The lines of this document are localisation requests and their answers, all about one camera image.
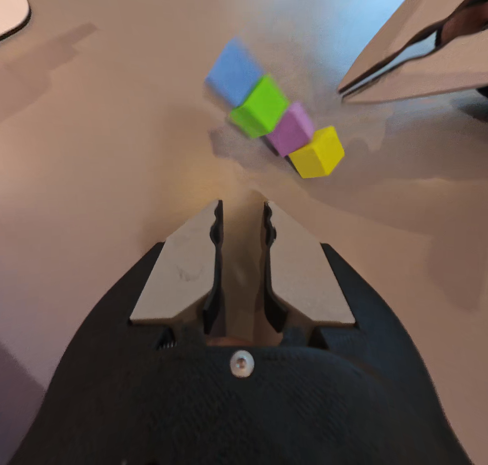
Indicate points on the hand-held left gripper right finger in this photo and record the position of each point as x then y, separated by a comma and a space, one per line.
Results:
308, 282

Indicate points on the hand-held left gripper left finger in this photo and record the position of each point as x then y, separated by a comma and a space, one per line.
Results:
175, 278

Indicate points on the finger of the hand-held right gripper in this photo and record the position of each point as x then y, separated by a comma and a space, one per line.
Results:
411, 23
438, 72

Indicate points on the yellow foam cube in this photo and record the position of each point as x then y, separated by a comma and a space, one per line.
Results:
318, 152

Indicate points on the purple foam cube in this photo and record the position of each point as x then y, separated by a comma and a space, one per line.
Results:
291, 129

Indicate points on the green foam cube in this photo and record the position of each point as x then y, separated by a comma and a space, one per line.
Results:
259, 106

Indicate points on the blue foam cube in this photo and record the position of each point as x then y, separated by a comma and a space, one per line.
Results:
234, 70

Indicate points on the white rounded mat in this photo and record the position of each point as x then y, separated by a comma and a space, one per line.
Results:
9, 3

